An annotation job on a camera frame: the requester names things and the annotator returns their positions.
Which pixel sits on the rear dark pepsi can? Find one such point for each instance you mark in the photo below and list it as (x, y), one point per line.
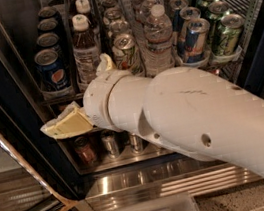
(49, 12)

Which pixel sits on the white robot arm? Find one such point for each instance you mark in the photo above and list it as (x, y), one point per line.
(187, 110)

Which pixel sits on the front green soda can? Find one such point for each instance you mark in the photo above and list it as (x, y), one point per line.
(227, 34)

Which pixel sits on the front white 7up can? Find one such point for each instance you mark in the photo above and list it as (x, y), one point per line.
(126, 54)

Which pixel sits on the rear 7up can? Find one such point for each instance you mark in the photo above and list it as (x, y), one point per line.
(107, 4)

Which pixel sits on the front clear water bottle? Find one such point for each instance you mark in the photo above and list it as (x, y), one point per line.
(159, 40)

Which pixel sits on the front red bull can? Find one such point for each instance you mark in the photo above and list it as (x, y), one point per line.
(195, 40)

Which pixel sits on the red can bottom shelf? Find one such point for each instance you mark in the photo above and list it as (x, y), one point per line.
(84, 150)

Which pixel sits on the blue pepsi can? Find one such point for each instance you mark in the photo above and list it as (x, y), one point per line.
(51, 69)

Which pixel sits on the silver can shelf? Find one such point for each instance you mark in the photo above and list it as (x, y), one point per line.
(110, 142)
(137, 144)

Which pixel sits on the dark pepsi can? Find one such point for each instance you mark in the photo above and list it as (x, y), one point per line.
(49, 12)
(48, 26)
(49, 41)

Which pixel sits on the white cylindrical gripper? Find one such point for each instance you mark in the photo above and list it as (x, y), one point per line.
(97, 100)

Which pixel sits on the open glass fridge door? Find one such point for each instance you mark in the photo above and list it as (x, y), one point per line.
(7, 166)

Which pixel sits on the stainless steel fridge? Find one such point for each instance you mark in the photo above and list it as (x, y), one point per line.
(111, 183)

